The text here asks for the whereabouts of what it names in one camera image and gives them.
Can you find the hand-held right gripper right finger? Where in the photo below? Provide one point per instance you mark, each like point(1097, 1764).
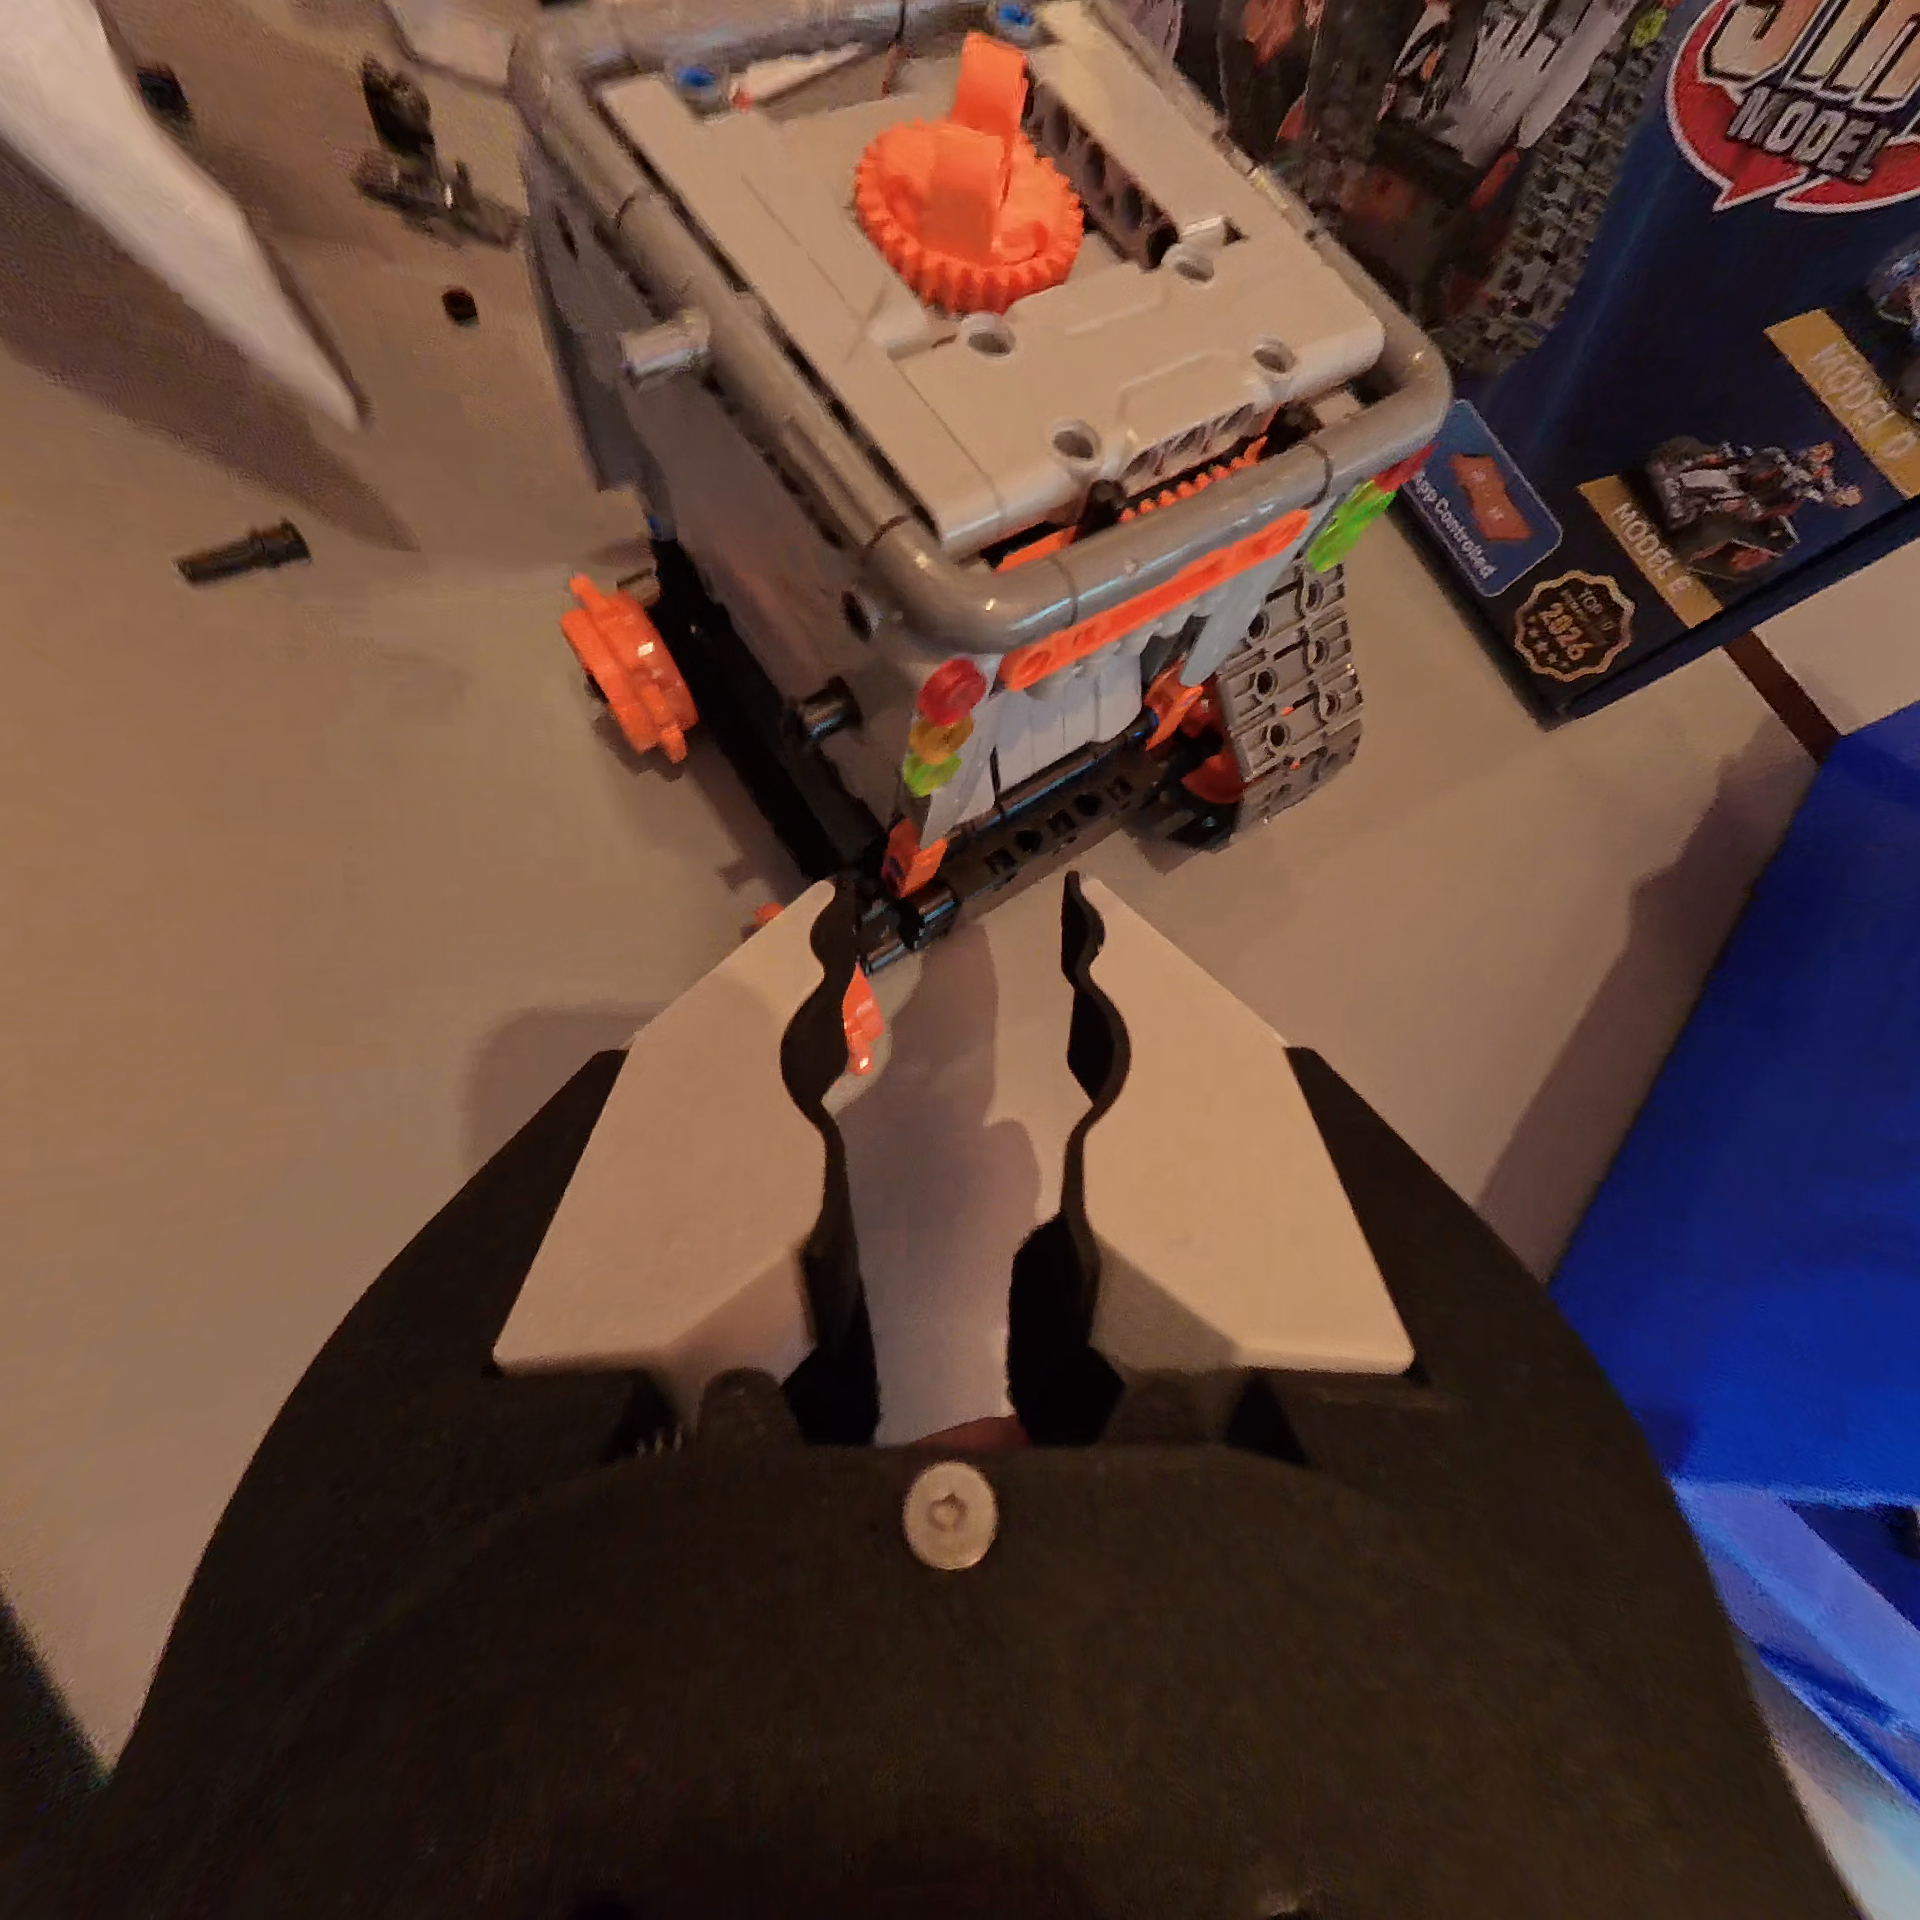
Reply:
point(1244, 1200)

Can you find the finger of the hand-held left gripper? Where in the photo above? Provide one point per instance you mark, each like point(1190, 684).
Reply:
point(135, 150)

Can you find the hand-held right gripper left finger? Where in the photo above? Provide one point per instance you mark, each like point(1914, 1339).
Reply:
point(661, 1200)

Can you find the grey orange toy block vehicle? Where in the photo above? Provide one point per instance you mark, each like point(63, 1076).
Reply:
point(975, 422)

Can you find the single grey track link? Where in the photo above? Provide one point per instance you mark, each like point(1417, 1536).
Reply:
point(435, 196)

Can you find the black short connector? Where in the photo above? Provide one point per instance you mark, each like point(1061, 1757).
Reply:
point(164, 92)

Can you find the black grey cross connector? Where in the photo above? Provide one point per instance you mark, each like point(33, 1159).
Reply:
point(398, 100)

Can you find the blue plastic bin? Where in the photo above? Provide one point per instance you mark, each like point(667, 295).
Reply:
point(1770, 1200)

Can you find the blue printed toy box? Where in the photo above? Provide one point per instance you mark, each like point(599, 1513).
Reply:
point(1652, 225)

